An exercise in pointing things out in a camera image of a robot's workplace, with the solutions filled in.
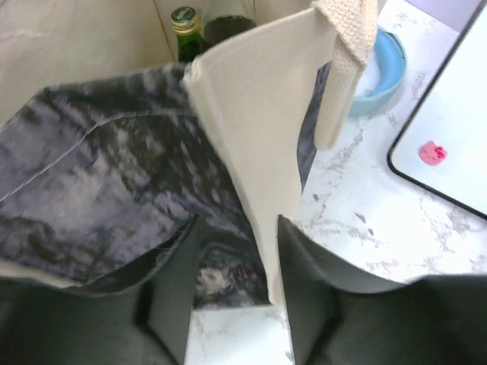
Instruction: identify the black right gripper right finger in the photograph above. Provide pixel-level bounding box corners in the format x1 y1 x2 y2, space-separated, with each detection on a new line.
278 217 486 364

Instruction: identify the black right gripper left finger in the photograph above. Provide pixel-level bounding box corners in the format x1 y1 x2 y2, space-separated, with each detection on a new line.
1 217 200 364

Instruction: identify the beige canvas tote bag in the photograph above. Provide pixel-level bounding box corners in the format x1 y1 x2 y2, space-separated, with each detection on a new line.
1 1 384 306

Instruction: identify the green Perrier bottle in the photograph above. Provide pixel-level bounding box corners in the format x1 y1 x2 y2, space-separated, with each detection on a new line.
171 6 202 63

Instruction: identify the cola bottle red cap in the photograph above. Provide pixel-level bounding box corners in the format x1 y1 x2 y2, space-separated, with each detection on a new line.
200 0 256 53

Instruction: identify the small white whiteboard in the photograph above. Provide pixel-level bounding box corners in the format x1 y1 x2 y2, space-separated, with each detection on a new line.
387 2 486 218

